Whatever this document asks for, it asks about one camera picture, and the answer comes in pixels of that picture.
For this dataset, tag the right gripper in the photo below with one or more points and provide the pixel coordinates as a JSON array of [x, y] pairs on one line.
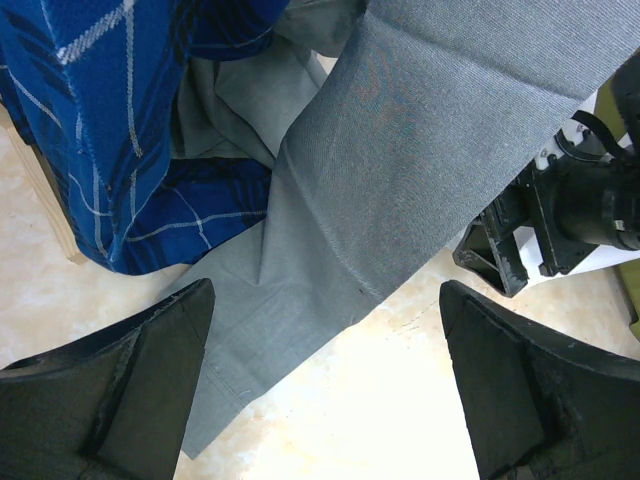
[[473, 252]]

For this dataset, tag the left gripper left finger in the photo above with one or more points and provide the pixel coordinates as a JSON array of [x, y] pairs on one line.
[[113, 404]]

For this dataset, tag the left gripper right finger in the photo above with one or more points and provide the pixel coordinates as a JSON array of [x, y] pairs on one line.
[[539, 404]]

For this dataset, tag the grey shirt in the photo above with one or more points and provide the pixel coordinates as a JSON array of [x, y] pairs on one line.
[[431, 110]]

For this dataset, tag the white shirt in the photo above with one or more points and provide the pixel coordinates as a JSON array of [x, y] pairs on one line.
[[568, 210]]

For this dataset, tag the blue plaid shirt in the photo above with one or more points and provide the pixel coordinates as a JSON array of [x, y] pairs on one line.
[[93, 84]]

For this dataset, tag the green plastic basket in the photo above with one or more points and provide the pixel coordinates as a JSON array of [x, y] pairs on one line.
[[627, 204]]

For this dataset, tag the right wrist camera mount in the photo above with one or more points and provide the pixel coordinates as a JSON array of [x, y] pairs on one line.
[[592, 142]]

